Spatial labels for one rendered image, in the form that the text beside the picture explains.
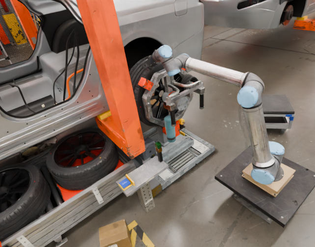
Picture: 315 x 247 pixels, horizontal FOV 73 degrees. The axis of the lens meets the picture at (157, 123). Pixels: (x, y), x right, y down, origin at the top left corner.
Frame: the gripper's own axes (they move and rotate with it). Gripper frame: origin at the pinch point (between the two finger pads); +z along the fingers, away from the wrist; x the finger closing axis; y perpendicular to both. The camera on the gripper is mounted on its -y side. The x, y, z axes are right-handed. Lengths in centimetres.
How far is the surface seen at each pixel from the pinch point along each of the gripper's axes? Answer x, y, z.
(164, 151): -84, -29, 34
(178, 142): -90, -11, 36
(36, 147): -3, -140, 165
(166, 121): -49, -19, -4
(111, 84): 5, -41, -29
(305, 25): -133, 341, 99
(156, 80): -14.2, -6.5, -10.9
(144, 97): -20.1, -21.5, -5.1
